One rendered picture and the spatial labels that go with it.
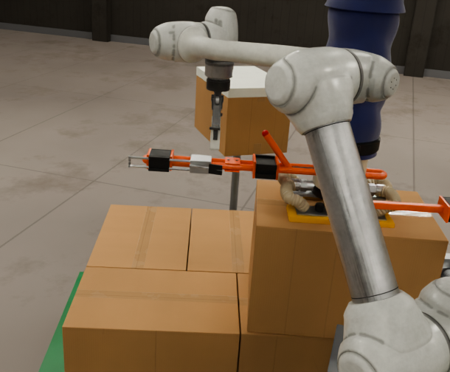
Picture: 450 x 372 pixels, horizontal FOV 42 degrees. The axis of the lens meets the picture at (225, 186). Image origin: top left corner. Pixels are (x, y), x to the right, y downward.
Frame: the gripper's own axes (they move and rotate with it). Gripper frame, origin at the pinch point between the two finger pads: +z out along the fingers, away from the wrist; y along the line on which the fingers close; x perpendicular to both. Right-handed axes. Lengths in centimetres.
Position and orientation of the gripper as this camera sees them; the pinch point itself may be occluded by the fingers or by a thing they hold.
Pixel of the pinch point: (215, 139)
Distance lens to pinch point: 191.2
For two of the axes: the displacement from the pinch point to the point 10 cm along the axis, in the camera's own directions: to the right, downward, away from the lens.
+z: -0.6, 9.2, 3.8
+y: 0.0, -3.8, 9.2
